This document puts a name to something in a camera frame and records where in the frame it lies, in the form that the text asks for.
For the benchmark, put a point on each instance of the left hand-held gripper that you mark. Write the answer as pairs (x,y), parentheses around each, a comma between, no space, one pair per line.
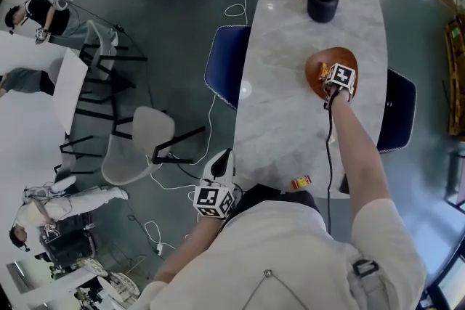
(214,199)

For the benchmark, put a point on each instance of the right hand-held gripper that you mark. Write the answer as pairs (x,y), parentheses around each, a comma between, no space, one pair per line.
(341,77)

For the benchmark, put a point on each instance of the orange snack packet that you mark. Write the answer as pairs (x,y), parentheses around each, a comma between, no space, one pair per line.
(323,71)

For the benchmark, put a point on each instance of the brown wooden container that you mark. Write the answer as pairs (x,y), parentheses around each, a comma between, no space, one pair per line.
(315,73)

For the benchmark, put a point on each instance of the red yellow small packet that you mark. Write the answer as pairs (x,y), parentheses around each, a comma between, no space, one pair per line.
(301,182)

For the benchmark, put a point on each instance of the person's right forearm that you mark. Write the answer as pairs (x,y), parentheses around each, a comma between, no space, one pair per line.
(357,149)

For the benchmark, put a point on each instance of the person's left forearm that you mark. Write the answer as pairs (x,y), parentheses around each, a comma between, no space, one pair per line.
(189,250)

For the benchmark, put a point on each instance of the grey marble table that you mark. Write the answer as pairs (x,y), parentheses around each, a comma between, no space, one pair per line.
(283,83)

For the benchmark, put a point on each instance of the blue padded chair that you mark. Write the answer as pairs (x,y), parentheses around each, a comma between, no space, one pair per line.
(397,112)
(227,65)

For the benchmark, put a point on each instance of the person's black trousers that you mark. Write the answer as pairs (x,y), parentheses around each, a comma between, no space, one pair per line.
(287,197)

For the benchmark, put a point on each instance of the white power strip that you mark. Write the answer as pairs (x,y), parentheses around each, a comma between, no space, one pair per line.
(160,249)

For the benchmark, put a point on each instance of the black thermos jug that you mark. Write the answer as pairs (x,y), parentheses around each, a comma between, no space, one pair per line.
(322,3)

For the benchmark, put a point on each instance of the person's white shirt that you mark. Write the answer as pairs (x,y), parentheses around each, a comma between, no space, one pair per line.
(283,257)

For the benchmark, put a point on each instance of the beige shell chair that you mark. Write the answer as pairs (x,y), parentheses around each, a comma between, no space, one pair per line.
(145,141)

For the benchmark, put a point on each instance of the wooden shelf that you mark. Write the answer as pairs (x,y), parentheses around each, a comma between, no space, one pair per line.
(456,83)

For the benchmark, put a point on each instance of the black equipment case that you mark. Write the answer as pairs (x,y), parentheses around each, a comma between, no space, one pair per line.
(69,243)

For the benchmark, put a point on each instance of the black metal chair frames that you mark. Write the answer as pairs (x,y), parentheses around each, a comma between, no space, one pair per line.
(109,83)

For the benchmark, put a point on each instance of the white shell chair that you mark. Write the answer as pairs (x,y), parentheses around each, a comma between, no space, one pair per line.
(100,40)

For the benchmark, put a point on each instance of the white table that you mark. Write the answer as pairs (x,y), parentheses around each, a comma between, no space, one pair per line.
(25,112)

